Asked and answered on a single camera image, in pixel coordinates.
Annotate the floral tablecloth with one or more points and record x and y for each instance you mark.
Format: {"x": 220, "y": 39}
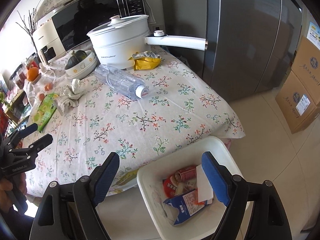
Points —
{"x": 179, "y": 110}

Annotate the white tissue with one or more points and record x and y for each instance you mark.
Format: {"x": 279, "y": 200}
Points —
{"x": 69, "y": 96}

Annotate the yellow crumpled snack wrapper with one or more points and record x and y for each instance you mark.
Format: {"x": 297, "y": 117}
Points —
{"x": 147, "y": 60}

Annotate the white floral bowl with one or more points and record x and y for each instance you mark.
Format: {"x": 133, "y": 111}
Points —
{"x": 90, "y": 56}

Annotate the clear plastic water bottle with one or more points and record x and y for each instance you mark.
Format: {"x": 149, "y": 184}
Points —
{"x": 127, "y": 84}

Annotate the grey refrigerator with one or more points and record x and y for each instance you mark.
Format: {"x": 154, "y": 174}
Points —
{"x": 250, "y": 42}

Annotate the cardboard box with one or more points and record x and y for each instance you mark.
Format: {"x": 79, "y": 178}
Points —
{"x": 306, "y": 65}
{"x": 296, "y": 104}

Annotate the white orange fish snack box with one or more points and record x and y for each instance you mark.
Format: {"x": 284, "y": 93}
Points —
{"x": 200, "y": 183}

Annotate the person's left hand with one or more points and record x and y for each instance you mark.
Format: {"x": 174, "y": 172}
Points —
{"x": 5, "y": 185}

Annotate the white electric cooking pot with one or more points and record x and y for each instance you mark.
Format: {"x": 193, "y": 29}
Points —
{"x": 116, "y": 41}

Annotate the glass jar with cork lid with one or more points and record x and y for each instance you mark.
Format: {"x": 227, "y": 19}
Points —
{"x": 33, "y": 89}

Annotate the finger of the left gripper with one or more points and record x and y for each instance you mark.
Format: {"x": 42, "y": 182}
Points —
{"x": 18, "y": 135}
{"x": 36, "y": 146}

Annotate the wire rack with packages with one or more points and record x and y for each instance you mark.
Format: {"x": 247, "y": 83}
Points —
{"x": 15, "y": 107}

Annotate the large orange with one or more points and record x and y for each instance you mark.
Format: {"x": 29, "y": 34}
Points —
{"x": 32, "y": 73}

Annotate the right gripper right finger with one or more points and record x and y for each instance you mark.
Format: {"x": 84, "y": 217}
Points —
{"x": 268, "y": 218}

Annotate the green onion rings bag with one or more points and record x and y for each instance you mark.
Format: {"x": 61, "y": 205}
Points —
{"x": 45, "y": 111}

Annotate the red soda can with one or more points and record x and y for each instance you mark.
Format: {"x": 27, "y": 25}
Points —
{"x": 185, "y": 174}

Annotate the cream air fryer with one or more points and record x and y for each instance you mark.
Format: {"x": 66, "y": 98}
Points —
{"x": 48, "y": 44}

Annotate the white trash bin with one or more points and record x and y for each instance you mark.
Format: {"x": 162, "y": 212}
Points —
{"x": 150, "y": 181}

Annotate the upper cardboard box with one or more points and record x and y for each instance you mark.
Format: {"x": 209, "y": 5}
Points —
{"x": 306, "y": 65}

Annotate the lower cardboard box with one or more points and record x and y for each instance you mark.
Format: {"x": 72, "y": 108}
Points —
{"x": 296, "y": 104}

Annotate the dried branches in vase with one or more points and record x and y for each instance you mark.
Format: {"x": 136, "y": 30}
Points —
{"x": 29, "y": 25}

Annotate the blue almond snack box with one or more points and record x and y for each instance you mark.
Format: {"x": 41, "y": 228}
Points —
{"x": 186, "y": 206}

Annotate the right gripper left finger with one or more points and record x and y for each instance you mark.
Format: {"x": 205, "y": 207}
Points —
{"x": 68, "y": 211}

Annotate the black microwave oven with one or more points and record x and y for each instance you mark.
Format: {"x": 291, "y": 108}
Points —
{"x": 75, "y": 20}

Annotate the green kabocha squash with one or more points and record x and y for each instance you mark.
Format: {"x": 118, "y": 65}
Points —
{"x": 76, "y": 58}

